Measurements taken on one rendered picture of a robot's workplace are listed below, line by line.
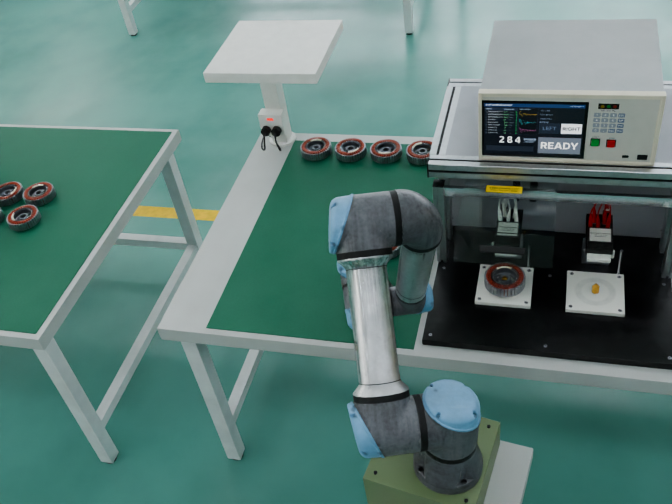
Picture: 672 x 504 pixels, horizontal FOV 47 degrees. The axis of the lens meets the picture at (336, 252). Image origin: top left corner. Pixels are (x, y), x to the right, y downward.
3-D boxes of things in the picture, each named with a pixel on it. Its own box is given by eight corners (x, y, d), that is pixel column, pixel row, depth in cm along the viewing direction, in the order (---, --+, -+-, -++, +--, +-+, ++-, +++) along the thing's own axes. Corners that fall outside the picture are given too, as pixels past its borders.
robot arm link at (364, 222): (430, 458, 153) (398, 185, 155) (356, 468, 152) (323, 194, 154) (421, 445, 165) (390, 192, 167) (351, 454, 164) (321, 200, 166)
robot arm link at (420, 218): (447, 172, 159) (425, 283, 201) (394, 178, 158) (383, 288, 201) (459, 219, 153) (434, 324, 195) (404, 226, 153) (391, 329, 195)
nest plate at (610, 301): (624, 317, 204) (625, 314, 204) (565, 312, 208) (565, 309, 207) (623, 277, 215) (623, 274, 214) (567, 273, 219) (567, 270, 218)
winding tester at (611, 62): (654, 166, 194) (666, 95, 181) (478, 160, 206) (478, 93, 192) (647, 84, 221) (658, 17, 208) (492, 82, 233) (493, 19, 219)
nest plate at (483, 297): (530, 309, 211) (530, 306, 210) (474, 304, 215) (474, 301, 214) (533, 270, 221) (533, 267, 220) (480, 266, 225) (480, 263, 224)
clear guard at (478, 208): (552, 269, 188) (553, 251, 184) (453, 262, 194) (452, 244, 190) (557, 186, 211) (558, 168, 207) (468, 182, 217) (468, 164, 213)
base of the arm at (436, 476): (473, 503, 163) (476, 476, 156) (404, 482, 167) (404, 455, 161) (489, 446, 173) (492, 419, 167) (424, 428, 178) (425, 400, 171)
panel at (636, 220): (671, 238, 223) (689, 154, 203) (443, 225, 241) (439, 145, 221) (671, 236, 224) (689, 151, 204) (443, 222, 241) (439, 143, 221)
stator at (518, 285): (526, 298, 212) (527, 288, 210) (485, 299, 214) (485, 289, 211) (523, 269, 220) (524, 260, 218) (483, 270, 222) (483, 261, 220)
